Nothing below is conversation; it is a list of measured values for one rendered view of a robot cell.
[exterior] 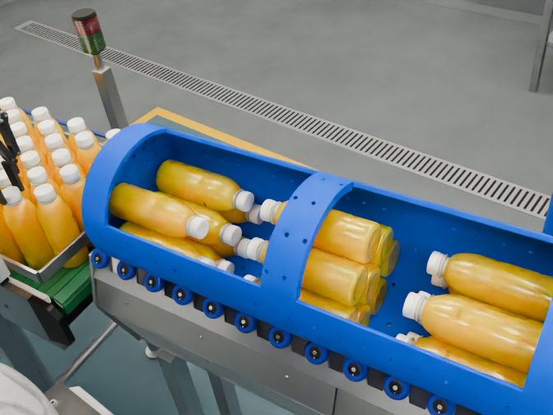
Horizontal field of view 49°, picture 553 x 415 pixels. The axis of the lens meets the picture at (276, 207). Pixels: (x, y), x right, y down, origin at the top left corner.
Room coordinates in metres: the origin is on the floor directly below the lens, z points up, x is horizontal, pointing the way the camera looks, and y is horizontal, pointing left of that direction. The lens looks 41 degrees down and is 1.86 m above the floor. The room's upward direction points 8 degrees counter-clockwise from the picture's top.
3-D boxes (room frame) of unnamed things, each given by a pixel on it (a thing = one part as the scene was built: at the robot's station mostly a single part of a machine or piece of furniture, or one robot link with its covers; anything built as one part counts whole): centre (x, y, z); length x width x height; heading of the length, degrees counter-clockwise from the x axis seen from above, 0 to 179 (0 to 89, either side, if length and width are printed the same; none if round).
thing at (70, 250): (1.07, 0.39, 0.96); 0.40 x 0.01 x 0.03; 144
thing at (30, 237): (1.03, 0.55, 0.99); 0.07 x 0.07 x 0.19
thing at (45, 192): (1.02, 0.48, 1.10); 0.04 x 0.04 x 0.02
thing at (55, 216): (1.02, 0.48, 0.99); 0.07 x 0.07 x 0.19
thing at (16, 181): (1.05, 0.54, 1.13); 0.03 x 0.01 x 0.07; 54
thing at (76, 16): (1.54, 0.42, 1.18); 0.06 x 0.06 x 0.16
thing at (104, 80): (1.54, 0.42, 0.55); 0.04 x 0.04 x 1.10; 54
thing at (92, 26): (1.54, 0.42, 1.23); 0.06 x 0.06 x 0.04
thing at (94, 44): (1.54, 0.42, 1.18); 0.06 x 0.06 x 0.05
